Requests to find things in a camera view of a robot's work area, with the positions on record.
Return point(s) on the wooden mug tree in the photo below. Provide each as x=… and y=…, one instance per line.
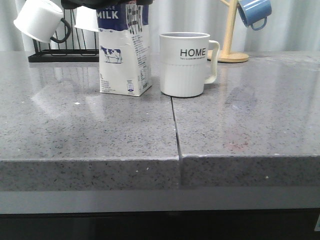
x=226, y=55

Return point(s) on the white mug black handle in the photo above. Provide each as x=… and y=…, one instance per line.
x=39, y=19
x=86, y=19

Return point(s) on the black wire mug rack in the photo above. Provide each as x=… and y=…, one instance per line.
x=81, y=45

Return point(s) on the white HOME mug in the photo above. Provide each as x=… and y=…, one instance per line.
x=188, y=61

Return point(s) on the blue enamel mug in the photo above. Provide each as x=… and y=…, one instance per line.
x=252, y=11

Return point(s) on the white mug black handle left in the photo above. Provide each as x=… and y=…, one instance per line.
x=39, y=19

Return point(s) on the white and blue milk carton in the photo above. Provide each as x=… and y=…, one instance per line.
x=124, y=49

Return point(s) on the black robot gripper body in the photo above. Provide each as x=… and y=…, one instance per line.
x=92, y=4

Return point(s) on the white mug black handle right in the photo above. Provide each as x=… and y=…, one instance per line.
x=86, y=19

